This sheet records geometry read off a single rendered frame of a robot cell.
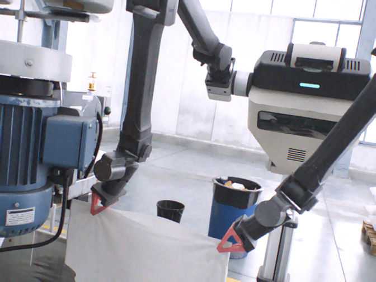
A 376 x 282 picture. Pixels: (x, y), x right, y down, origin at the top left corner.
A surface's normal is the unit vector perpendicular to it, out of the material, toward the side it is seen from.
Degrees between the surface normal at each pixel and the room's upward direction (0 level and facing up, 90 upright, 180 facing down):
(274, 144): 130
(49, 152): 90
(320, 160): 101
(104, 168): 87
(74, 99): 90
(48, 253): 90
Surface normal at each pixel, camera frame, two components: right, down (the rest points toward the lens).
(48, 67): 0.80, 0.19
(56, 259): -0.30, 0.07
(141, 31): -0.54, 0.37
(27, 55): 0.53, 0.19
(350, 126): -0.68, 0.18
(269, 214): -0.44, -0.18
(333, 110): -0.08, -0.70
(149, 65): 0.79, 0.44
